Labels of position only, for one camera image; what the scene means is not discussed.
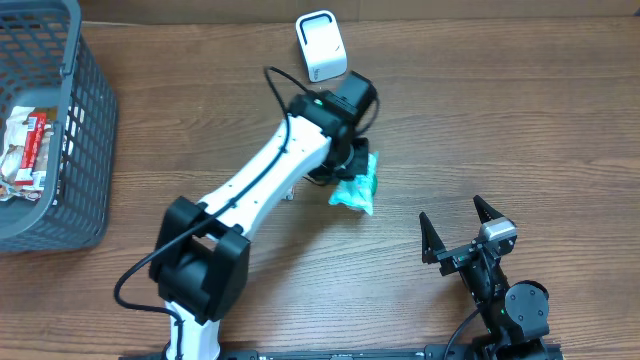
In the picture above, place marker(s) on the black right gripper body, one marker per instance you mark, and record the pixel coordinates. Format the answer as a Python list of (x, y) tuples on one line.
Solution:
[(456, 259)]

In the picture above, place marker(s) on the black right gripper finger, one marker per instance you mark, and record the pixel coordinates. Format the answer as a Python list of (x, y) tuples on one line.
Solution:
[(432, 245), (484, 210)]

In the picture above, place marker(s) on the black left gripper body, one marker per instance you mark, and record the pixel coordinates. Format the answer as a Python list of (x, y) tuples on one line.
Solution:
[(357, 158)]

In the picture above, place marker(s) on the teal wipes packet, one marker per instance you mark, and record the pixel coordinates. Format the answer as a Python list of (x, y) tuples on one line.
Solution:
[(358, 194)]

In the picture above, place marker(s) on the orange snack packet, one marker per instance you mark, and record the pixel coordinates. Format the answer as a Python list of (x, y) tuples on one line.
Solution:
[(290, 193)]

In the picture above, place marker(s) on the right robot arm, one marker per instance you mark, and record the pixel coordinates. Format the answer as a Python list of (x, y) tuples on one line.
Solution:
[(509, 321)]

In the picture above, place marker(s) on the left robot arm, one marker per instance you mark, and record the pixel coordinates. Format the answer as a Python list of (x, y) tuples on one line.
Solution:
[(203, 247)]

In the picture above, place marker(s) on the white barcode scanner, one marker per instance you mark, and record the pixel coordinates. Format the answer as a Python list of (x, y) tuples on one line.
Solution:
[(321, 45)]

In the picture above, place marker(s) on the red white snack bar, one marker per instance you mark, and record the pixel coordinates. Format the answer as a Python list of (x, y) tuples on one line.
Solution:
[(36, 122)]

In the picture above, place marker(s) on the grey plastic mesh basket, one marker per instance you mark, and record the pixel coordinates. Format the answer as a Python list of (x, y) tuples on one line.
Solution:
[(46, 63)]

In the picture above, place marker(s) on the white brown snack wrapper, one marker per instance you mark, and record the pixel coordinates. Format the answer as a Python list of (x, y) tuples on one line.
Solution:
[(13, 147)]

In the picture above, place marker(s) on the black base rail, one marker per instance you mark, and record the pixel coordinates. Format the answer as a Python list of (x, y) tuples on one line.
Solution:
[(429, 352)]

